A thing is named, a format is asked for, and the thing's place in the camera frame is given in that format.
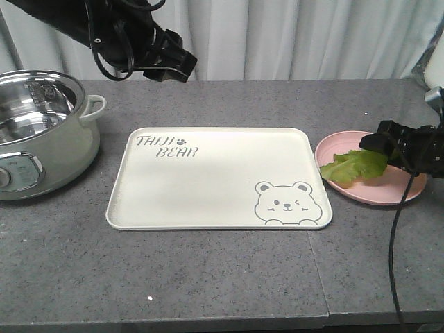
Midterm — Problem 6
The pink round plate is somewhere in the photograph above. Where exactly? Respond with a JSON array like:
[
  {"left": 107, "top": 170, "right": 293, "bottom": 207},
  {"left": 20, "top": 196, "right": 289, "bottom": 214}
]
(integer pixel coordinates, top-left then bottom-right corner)
[{"left": 314, "top": 130, "right": 410, "bottom": 206}]

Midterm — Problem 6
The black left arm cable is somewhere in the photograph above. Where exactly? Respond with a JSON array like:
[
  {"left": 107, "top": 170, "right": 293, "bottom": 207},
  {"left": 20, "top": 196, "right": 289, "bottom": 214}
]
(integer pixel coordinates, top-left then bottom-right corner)
[{"left": 83, "top": 0, "right": 136, "bottom": 83}]

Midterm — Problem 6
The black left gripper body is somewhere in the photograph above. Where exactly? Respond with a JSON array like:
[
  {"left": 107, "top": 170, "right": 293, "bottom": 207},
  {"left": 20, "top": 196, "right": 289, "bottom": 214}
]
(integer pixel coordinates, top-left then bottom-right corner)
[{"left": 117, "top": 20, "right": 184, "bottom": 75}]

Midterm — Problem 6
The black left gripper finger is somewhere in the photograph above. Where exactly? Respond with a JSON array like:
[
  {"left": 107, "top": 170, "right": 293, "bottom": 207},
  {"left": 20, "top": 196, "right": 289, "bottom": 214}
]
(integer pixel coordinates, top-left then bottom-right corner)
[
  {"left": 143, "top": 69, "right": 189, "bottom": 83},
  {"left": 178, "top": 50, "right": 198, "bottom": 77}
]

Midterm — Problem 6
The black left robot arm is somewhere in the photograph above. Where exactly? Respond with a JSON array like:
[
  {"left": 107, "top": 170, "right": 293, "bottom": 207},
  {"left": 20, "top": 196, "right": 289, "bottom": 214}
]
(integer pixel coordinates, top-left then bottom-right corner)
[{"left": 12, "top": 1, "right": 197, "bottom": 83}]

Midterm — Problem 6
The cream bear print tray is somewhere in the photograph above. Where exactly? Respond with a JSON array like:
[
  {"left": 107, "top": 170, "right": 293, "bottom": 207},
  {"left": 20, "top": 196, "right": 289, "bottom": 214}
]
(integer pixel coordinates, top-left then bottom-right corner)
[{"left": 105, "top": 128, "right": 333, "bottom": 230}]

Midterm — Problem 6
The green lettuce leaf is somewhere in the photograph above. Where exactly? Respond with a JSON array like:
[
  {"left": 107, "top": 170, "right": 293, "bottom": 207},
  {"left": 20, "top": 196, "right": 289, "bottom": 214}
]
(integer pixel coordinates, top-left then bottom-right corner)
[{"left": 320, "top": 150, "right": 389, "bottom": 185}]

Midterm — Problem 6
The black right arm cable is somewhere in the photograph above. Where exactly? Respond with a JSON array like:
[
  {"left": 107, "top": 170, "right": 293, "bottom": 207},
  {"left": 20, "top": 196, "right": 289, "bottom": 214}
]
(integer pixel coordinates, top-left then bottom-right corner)
[{"left": 388, "top": 114, "right": 444, "bottom": 333}]

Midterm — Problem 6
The white rice cooker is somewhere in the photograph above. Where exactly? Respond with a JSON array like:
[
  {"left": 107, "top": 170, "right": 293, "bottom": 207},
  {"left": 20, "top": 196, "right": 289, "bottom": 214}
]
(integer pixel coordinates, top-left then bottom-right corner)
[{"left": 424, "top": 35, "right": 444, "bottom": 88}]

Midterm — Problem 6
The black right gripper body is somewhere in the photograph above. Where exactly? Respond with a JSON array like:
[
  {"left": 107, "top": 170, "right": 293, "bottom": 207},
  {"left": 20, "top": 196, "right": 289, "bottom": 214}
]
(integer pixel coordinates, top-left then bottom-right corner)
[{"left": 391, "top": 124, "right": 443, "bottom": 178}]

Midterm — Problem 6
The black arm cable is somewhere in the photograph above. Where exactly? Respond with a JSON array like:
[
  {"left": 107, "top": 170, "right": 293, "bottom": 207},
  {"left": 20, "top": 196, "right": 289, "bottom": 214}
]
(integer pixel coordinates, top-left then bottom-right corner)
[
  {"left": 388, "top": 114, "right": 444, "bottom": 333},
  {"left": 83, "top": 0, "right": 136, "bottom": 83}
]

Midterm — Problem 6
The grey white curtain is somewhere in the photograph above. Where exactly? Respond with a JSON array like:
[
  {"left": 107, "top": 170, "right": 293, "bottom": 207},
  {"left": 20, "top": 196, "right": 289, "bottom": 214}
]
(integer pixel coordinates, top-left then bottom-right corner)
[{"left": 0, "top": 0, "right": 444, "bottom": 83}]

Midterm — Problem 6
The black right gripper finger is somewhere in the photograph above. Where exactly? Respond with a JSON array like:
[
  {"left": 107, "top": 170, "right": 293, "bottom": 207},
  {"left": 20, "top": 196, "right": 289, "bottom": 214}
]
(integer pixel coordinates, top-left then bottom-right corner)
[{"left": 359, "top": 120, "right": 395, "bottom": 156}]

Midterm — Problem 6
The pale green electric cooking pot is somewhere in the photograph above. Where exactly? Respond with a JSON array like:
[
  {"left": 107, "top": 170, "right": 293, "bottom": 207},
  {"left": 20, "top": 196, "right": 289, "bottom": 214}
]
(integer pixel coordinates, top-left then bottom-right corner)
[{"left": 1, "top": 70, "right": 107, "bottom": 200}]

